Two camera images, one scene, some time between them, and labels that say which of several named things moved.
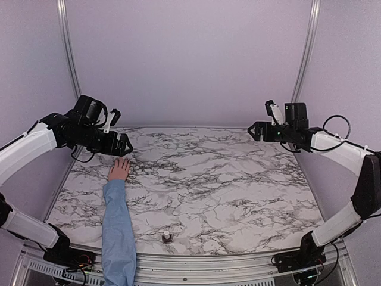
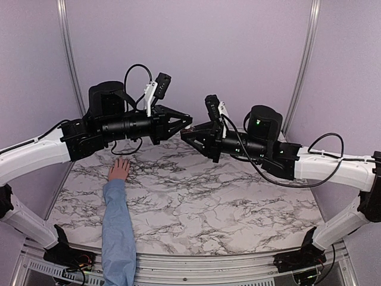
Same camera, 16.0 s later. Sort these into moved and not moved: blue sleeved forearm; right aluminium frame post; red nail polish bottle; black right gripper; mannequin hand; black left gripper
Moved: black left gripper; red nail polish bottle; black right gripper
Not moved: right aluminium frame post; mannequin hand; blue sleeved forearm
